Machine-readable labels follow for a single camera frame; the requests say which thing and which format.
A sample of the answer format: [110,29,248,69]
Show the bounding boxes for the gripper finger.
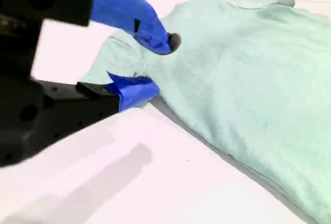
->
[42,71,161,146]
[0,0,183,56]

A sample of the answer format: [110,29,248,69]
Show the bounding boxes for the pale green T-shirt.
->
[79,0,331,224]

